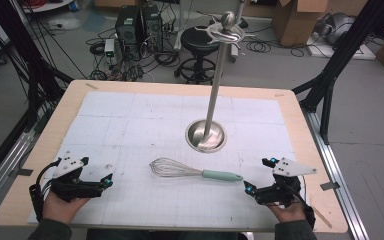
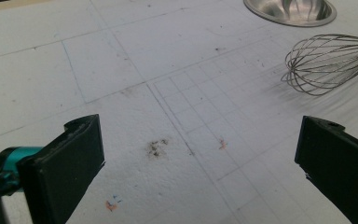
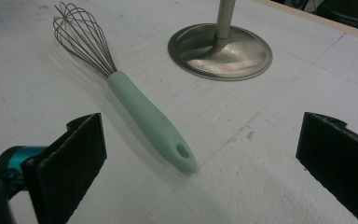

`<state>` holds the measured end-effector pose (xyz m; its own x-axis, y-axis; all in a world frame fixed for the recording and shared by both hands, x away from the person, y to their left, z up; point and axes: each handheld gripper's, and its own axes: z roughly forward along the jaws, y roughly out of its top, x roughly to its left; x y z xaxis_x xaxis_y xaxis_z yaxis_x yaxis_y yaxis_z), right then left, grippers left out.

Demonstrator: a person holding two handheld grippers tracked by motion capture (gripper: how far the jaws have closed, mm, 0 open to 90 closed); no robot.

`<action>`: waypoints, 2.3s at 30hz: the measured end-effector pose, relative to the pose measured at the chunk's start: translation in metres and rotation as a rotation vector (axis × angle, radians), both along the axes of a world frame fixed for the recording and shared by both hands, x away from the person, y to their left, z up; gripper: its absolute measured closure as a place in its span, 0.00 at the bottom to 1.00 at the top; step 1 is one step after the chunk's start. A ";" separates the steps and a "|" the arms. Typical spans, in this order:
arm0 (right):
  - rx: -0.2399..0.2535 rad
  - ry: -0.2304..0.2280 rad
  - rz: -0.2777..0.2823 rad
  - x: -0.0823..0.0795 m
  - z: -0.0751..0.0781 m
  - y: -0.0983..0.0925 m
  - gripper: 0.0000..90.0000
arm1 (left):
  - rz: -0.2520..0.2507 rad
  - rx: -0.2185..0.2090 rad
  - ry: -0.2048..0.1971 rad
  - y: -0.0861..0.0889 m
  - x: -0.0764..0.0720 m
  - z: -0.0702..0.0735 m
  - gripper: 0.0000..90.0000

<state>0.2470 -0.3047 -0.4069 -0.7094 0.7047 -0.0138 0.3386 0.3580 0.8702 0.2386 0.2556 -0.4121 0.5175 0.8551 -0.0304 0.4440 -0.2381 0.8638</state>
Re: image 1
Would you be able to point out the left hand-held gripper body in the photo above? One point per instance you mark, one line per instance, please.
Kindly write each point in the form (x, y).
(68, 163)

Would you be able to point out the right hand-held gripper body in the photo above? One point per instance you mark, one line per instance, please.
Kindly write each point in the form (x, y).
(290, 168)

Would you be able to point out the metal utensil stand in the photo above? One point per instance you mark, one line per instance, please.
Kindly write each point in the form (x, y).
(215, 93)

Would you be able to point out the person's right hand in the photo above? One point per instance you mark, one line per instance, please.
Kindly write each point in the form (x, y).
(288, 213)

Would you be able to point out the person's left hand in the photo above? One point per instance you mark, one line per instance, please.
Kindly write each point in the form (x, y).
(60, 210)

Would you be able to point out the grey tape piece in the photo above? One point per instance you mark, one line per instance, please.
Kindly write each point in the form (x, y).
(330, 186)
(22, 172)

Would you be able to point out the beige tape strip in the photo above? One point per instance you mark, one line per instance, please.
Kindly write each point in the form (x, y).
(323, 218)

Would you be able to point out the small grey power unit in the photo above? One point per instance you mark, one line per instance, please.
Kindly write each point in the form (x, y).
(109, 50)

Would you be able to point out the white flat board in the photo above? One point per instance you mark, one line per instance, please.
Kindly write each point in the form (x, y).
(360, 53)

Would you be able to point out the black computer tower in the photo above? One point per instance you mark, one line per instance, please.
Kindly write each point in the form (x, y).
(127, 28)
(153, 26)

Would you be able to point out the black round stool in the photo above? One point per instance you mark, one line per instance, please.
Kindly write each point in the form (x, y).
(198, 41)

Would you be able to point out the large open cardboard box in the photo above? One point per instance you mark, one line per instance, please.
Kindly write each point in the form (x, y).
(300, 23)

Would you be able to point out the grey rounded bag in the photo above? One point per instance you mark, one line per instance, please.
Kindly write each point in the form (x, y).
(336, 26)

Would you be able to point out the aluminium rail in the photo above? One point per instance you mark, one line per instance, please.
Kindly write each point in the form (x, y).
(340, 173)
(3, 173)

